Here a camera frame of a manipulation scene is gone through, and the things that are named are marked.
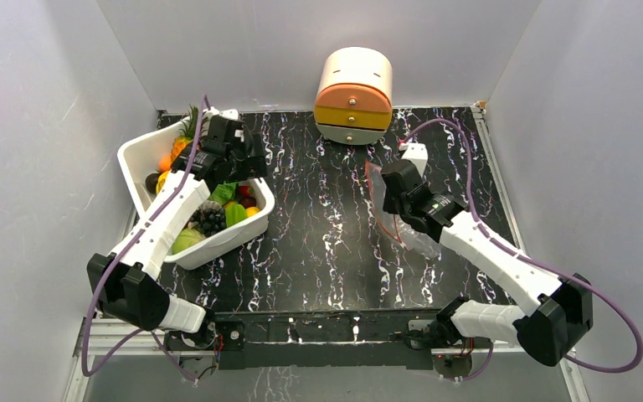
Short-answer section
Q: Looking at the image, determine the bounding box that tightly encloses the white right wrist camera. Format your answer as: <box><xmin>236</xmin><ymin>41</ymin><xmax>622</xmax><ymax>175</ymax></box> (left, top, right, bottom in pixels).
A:
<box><xmin>399</xmin><ymin>142</ymin><xmax>429</xmax><ymax>177</ymax></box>

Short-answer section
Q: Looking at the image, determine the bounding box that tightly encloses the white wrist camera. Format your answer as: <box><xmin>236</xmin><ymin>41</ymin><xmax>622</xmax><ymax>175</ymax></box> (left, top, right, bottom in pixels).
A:
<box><xmin>399</xmin><ymin>142</ymin><xmax>429</xmax><ymax>177</ymax></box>
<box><xmin>216</xmin><ymin>110</ymin><xmax>244</xmax><ymax>142</ymax></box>

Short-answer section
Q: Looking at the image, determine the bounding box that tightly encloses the small yellow toy fruit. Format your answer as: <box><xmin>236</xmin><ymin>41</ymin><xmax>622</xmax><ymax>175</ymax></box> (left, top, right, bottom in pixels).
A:
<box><xmin>245</xmin><ymin>206</ymin><xmax>261</xmax><ymax>218</ymax></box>

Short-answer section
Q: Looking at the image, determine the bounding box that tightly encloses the green toy star fruit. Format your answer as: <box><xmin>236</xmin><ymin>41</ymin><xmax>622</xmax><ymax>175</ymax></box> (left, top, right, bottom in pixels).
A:
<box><xmin>224</xmin><ymin>202</ymin><xmax>248</xmax><ymax>228</ymax></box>

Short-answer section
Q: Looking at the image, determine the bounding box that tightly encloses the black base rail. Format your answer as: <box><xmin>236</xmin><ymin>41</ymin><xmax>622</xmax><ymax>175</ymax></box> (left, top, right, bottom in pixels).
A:
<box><xmin>164</xmin><ymin>308</ymin><xmax>521</xmax><ymax>370</ymax></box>

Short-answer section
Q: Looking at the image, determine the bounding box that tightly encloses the toy pineapple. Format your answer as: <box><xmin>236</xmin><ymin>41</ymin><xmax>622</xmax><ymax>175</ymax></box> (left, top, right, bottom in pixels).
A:
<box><xmin>171</xmin><ymin>106</ymin><xmax>199</xmax><ymax>162</ymax></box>

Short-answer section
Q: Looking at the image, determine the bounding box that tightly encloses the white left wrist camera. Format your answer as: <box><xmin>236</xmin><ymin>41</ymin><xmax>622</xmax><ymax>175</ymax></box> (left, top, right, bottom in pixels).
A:
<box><xmin>216</xmin><ymin>110</ymin><xmax>244</xmax><ymax>142</ymax></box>

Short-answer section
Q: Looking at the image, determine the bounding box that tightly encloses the white plastic food bin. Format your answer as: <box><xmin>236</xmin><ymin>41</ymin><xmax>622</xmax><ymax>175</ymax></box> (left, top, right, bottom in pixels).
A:
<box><xmin>117</xmin><ymin>116</ymin><xmax>275</xmax><ymax>270</ymax></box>

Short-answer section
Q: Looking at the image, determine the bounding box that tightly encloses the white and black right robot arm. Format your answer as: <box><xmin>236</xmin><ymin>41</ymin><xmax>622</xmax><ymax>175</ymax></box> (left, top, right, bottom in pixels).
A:
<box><xmin>381</xmin><ymin>159</ymin><xmax>593</xmax><ymax>366</ymax></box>

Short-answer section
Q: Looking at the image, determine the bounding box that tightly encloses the clear zip bag orange zipper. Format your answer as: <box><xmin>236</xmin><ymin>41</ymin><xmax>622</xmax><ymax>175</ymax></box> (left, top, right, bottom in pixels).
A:
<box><xmin>364</xmin><ymin>161</ymin><xmax>441</xmax><ymax>259</ymax></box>

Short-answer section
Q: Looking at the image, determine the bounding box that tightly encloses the dark red toy plum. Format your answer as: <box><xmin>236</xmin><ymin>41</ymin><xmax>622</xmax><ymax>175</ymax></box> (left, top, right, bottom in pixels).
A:
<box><xmin>239</xmin><ymin>196</ymin><xmax>257</xmax><ymax>209</ymax></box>

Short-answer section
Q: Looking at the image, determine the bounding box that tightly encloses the green toy cabbage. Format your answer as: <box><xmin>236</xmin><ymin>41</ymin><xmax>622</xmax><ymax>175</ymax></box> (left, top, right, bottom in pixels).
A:
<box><xmin>171</xmin><ymin>228</ymin><xmax>206</xmax><ymax>255</ymax></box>

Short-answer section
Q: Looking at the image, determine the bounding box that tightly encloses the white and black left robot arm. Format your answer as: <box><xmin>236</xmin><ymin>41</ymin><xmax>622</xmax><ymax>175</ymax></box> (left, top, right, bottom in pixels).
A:
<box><xmin>86</xmin><ymin>108</ymin><xmax>267</xmax><ymax>348</ymax></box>

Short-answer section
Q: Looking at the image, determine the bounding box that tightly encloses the black toy grape bunch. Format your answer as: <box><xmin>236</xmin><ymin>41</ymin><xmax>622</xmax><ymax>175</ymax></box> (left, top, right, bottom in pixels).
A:
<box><xmin>191</xmin><ymin>208</ymin><xmax>227</xmax><ymax>238</ymax></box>

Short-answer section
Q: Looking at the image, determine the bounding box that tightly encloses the round pastel drawer cabinet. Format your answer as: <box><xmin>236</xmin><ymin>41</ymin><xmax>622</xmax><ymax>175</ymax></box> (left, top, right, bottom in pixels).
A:
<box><xmin>313</xmin><ymin>47</ymin><xmax>393</xmax><ymax>146</ymax></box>

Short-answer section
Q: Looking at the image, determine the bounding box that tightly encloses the green toy lettuce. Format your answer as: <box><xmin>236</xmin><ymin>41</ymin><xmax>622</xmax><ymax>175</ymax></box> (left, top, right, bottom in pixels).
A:
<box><xmin>208</xmin><ymin>182</ymin><xmax>238</xmax><ymax>205</ymax></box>

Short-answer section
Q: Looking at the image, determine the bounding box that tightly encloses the yellow toy banana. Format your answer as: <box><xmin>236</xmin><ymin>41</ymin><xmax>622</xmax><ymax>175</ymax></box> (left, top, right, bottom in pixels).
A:
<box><xmin>155</xmin><ymin>171</ymin><xmax>169</xmax><ymax>194</ymax></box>

